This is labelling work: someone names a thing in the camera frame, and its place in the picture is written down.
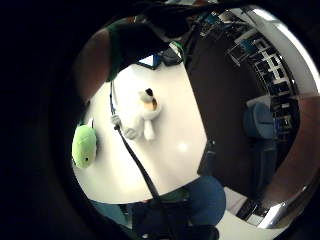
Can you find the blue round chair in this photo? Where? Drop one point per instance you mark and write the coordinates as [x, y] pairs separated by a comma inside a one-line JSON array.
[[207, 200]]

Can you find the black box at table edge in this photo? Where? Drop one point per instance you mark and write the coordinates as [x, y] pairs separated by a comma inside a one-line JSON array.
[[206, 159]]

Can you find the blue armchair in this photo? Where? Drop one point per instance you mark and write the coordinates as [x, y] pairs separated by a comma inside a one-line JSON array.
[[259, 120]]

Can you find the white cat plush toy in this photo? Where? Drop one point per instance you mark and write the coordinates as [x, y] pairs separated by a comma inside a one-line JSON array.
[[146, 111]]

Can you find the green plush toy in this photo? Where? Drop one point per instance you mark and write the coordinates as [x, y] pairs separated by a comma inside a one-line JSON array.
[[84, 146]]

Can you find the black bag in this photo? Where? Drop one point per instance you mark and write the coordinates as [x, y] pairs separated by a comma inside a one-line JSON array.
[[171, 57]]

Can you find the open laptop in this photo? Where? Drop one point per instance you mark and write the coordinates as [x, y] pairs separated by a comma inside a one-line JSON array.
[[149, 61]]

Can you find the dark shelving unit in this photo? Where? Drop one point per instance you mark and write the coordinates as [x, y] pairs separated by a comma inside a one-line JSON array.
[[270, 66]]

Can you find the the person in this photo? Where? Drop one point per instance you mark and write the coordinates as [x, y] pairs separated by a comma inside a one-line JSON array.
[[133, 43]]

